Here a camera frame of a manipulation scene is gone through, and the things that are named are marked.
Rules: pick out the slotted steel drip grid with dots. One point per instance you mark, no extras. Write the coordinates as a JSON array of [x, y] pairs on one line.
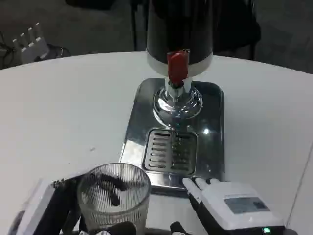
[[159, 151]]

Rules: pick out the steel drip tray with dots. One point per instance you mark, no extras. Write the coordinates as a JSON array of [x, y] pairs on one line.
[[212, 110]]

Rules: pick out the black drink dispenser chrome base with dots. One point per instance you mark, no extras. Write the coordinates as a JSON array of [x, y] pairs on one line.
[[178, 24]]

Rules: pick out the clear ribbed glass cup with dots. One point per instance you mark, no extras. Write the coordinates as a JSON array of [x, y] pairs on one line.
[[115, 210]]

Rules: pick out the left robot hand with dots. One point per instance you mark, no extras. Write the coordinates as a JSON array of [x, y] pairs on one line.
[[56, 203]]

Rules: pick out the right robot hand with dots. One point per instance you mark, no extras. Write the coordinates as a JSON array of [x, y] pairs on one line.
[[234, 210]]

